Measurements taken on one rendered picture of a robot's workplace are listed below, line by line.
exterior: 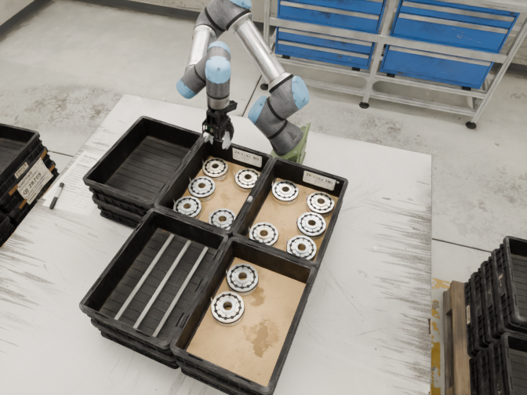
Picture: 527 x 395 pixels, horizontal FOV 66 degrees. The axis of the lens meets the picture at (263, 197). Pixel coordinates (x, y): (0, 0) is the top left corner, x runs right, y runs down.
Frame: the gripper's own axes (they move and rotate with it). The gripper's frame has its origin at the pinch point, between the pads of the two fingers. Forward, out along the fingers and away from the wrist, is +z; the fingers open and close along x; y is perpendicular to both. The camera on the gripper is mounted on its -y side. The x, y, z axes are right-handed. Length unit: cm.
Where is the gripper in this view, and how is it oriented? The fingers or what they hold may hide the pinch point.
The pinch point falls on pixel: (220, 143)
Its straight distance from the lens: 151.4
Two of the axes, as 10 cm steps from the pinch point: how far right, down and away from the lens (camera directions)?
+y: -3.8, 7.1, -5.9
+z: -0.9, 6.1, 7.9
